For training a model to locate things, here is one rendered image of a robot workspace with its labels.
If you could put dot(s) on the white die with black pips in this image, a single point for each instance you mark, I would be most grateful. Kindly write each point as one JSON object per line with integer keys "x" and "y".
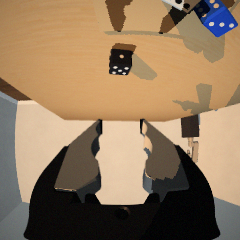
{"x": 184, "y": 5}

